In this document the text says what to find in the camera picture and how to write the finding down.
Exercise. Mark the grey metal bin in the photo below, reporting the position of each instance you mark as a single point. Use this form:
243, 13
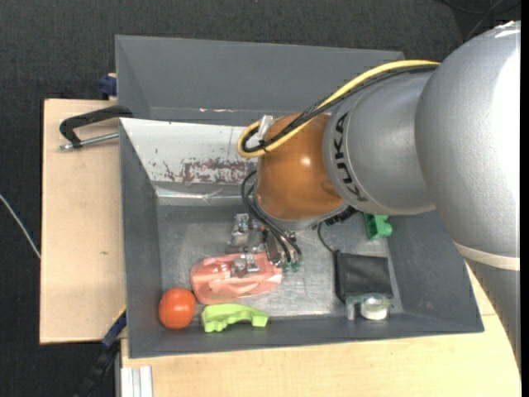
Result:
194, 77

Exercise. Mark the pale brown flat board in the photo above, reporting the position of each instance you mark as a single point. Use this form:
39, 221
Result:
82, 230

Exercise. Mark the orange-red toy tomato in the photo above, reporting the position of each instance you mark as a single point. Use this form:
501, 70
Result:
177, 307

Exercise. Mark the lime green plastic toy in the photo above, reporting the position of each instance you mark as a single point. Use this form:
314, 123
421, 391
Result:
225, 316

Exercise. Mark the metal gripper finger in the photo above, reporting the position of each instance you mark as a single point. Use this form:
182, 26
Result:
246, 264
243, 226

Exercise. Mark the green plastic block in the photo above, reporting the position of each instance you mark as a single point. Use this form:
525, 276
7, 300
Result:
377, 226

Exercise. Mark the pink plastic toy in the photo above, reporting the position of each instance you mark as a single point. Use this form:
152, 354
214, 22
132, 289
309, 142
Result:
215, 281

